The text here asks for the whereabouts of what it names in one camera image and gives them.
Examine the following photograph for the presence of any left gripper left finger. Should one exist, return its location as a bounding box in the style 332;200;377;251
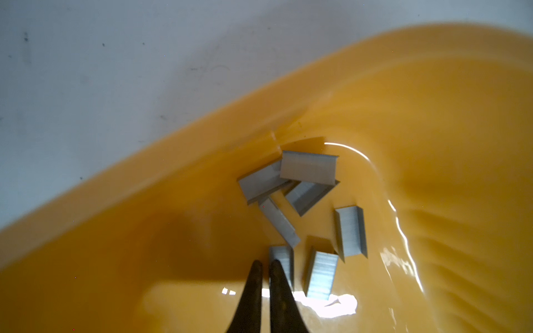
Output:
227;260;263;333

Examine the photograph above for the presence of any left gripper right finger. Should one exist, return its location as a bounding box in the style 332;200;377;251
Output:
269;259;309;333

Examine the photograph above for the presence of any staple strip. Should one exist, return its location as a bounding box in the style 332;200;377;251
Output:
269;246;294;291
280;151;338;185
335;205;368;262

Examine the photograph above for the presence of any staple strips pile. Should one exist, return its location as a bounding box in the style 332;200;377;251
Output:
237;160;340;248

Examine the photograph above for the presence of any staple strip top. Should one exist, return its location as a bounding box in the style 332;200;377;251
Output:
280;151;338;185

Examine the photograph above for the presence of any yellow plastic tray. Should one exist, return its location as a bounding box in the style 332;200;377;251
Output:
1;24;532;332

